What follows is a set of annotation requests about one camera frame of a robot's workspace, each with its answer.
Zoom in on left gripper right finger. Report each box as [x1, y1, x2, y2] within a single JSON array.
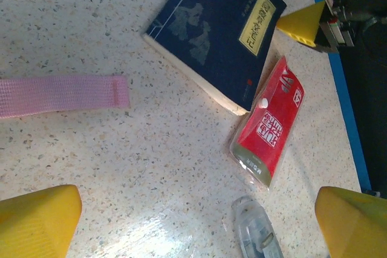
[[314, 186, 387, 258]]

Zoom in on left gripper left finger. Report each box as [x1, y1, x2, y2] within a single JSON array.
[[0, 184, 83, 258]]

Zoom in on dark blue paperback book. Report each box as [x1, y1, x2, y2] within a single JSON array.
[[142, 0, 287, 116]]

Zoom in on red stationery packet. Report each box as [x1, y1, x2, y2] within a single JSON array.
[[228, 55, 305, 192]]

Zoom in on pink school backpack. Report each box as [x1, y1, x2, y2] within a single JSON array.
[[0, 76, 131, 119]]

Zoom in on blue table edge strip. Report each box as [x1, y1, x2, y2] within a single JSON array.
[[307, 0, 372, 193]]

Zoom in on small grey metal clip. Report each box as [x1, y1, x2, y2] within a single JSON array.
[[231, 196, 285, 258]]

